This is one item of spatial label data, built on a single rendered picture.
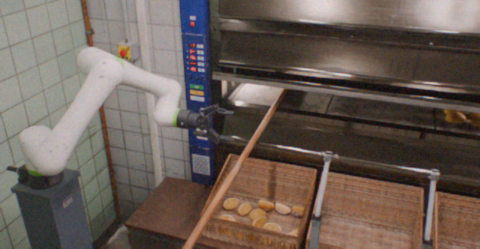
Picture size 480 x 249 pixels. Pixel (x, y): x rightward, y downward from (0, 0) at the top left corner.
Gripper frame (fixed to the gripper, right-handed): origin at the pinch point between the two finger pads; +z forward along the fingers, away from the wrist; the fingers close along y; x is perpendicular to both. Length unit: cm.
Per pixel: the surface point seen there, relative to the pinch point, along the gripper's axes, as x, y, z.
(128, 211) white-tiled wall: -56, 119, -106
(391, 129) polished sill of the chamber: -54, 17, 71
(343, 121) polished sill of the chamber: -54, 17, 46
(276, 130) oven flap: -56, 30, 7
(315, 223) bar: 6, 41, 43
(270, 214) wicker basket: -35, 76, 11
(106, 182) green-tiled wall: -49, 91, -116
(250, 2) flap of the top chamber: -55, -45, -8
